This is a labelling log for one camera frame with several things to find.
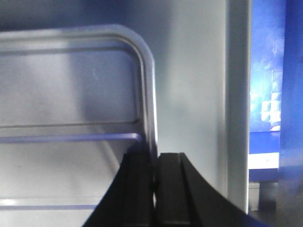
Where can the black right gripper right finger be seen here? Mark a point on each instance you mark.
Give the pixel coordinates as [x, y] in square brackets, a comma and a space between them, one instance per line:
[185, 199]

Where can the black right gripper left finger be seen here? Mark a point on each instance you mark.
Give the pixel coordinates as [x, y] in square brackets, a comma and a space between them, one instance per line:
[129, 200]

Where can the small ribbed silver tray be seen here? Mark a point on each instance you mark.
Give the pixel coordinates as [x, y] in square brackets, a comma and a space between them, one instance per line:
[73, 101]

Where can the blue bin right stacked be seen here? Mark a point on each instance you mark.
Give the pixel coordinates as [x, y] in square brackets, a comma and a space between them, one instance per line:
[276, 113]

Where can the white upright post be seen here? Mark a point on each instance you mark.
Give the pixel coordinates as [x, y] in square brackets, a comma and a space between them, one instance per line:
[238, 39]

